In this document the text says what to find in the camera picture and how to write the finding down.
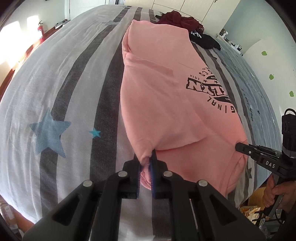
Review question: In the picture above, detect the black garment with white print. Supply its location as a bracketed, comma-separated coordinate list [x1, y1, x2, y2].
[189, 29, 221, 50]

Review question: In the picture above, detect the striped star bed sheet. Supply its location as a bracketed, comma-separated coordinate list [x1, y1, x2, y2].
[1, 5, 281, 240]

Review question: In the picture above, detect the white headboard with green apples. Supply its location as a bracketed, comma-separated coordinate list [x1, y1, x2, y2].
[243, 37, 295, 120]

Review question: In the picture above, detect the cream four-door wardrobe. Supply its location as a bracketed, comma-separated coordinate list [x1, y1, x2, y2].
[125, 0, 240, 24]

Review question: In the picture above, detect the pair of grey shoes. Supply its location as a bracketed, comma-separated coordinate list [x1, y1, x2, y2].
[55, 19, 69, 29]

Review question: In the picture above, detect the cluttered bedside table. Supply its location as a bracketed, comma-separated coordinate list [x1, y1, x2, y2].
[216, 29, 243, 56]

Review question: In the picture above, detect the red fire extinguisher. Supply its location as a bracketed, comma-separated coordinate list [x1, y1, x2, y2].
[38, 21, 44, 43]

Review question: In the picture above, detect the pink t-shirt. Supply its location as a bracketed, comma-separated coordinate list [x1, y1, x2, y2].
[120, 20, 247, 195]

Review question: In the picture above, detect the person's right hand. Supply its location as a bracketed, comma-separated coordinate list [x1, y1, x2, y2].
[262, 175, 296, 213]

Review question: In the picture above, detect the maroon garment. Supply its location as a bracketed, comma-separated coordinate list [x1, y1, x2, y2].
[156, 11, 204, 33]

